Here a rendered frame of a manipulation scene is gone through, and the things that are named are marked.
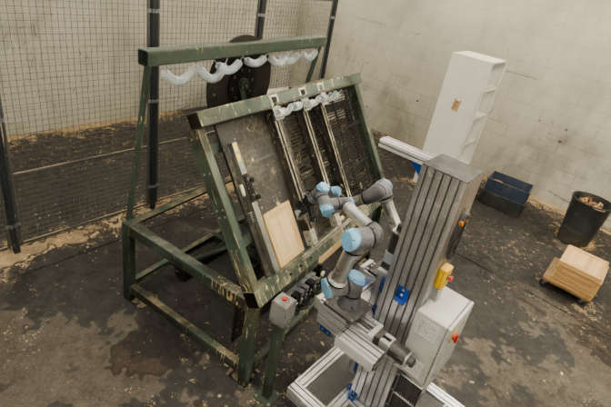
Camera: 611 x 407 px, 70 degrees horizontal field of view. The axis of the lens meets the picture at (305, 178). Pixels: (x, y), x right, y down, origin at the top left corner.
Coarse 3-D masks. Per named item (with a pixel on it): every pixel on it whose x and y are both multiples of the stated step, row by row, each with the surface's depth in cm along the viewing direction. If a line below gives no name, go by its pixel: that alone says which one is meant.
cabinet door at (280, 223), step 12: (288, 204) 325; (264, 216) 302; (276, 216) 313; (288, 216) 323; (276, 228) 311; (288, 228) 322; (276, 240) 309; (288, 240) 320; (300, 240) 330; (276, 252) 307; (288, 252) 318; (300, 252) 328
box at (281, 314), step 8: (280, 296) 277; (288, 296) 278; (272, 304) 274; (280, 304) 270; (288, 304) 272; (272, 312) 276; (280, 312) 271; (288, 312) 272; (272, 320) 278; (280, 320) 274; (288, 320) 278
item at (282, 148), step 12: (276, 96) 319; (276, 108) 317; (288, 108) 311; (276, 120) 315; (276, 132) 321; (276, 144) 324; (288, 156) 327; (288, 168) 325; (288, 180) 329; (300, 192) 331; (312, 228) 335; (312, 240) 334
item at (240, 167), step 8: (232, 144) 286; (232, 152) 287; (240, 168) 288; (240, 176) 290; (248, 200) 293; (256, 208) 295; (256, 216) 294; (256, 224) 295; (264, 224) 298; (264, 232) 297; (264, 240) 296; (264, 248) 298; (272, 248) 301; (272, 256) 300; (272, 264) 299; (272, 272) 301
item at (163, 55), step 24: (144, 48) 271; (168, 48) 282; (192, 48) 295; (216, 48) 314; (240, 48) 335; (264, 48) 360; (288, 48) 389; (144, 72) 275; (312, 72) 455; (144, 96) 284; (144, 120) 294
